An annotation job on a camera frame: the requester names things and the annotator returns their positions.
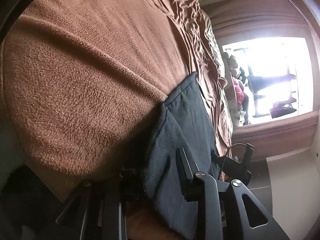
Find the black bear print t-shirt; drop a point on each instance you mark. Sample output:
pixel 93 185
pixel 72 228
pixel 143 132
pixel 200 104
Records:
pixel 183 134

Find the brown bed blanket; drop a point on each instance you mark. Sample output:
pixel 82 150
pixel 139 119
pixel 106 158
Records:
pixel 80 79

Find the pink curtain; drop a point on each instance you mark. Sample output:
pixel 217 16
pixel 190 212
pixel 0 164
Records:
pixel 233 17
pixel 280 136

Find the hanging dark clothes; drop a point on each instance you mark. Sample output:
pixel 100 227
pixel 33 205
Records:
pixel 257 83

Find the window with dark frame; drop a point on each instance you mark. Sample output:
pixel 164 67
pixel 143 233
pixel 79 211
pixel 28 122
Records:
pixel 276 56

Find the left pink curtain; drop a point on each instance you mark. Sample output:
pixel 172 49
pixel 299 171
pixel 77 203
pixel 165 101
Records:
pixel 233 17

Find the right pink curtain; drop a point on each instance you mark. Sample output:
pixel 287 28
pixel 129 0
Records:
pixel 280 136

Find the plush toys on sill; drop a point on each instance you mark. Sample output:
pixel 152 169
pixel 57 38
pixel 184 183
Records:
pixel 238 100

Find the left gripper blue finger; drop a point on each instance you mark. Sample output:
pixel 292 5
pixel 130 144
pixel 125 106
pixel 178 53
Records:
pixel 189 187

